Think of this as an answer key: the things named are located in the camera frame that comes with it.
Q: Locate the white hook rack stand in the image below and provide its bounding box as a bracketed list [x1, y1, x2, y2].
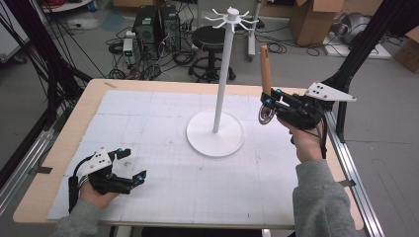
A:
[186, 7, 261, 158]

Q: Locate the black round stool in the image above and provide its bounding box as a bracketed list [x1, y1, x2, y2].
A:
[188, 25, 237, 83]

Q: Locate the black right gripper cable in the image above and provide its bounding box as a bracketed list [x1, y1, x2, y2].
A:
[315, 118, 329, 160]

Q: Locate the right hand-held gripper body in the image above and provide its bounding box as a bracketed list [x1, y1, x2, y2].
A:
[273, 81, 358, 130]

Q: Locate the person's right hand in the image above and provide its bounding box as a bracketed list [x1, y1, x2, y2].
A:
[276, 117, 325, 164]

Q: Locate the open brown cardboard box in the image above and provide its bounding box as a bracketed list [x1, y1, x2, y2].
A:
[112, 0, 156, 8]

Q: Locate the white round table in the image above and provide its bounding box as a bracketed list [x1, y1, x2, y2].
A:
[41, 0, 94, 14]

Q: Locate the white grid mat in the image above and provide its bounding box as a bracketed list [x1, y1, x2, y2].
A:
[46, 89, 305, 226]

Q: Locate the small white green device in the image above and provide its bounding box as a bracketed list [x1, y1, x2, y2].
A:
[122, 37, 135, 63]

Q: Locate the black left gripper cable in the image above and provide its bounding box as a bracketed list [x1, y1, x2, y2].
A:
[67, 157, 90, 214]

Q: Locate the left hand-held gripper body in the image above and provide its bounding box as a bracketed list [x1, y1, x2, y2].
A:
[76, 147, 136, 196]

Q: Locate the black computer tower with fan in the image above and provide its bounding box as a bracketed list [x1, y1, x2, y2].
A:
[159, 3, 182, 52]

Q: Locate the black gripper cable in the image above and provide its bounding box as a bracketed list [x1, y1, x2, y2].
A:
[67, 157, 90, 214]
[315, 118, 329, 160]

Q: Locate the white metal stand post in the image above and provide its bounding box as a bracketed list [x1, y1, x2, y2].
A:
[247, 0, 263, 62]

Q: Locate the grey rounded device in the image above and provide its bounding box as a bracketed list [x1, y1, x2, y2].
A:
[334, 12, 373, 44]

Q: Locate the person's left hand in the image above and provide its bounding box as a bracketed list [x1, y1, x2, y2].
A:
[78, 181, 120, 210]

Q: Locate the aluminium rail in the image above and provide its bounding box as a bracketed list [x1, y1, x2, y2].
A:
[0, 129, 55, 216]
[324, 110, 385, 237]

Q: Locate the white flat board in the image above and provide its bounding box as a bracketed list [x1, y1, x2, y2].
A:
[321, 32, 393, 60]

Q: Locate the tangle of black floor cables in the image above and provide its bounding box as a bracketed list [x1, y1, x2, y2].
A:
[105, 19, 202, 82]

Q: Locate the black metal frame post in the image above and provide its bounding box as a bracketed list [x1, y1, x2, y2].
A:
[4, 0, 95, 122]
[320, 0, 419, 143]

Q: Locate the tall brown cardboard box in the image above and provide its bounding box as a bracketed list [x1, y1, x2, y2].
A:
[289, 0, 384, 46]

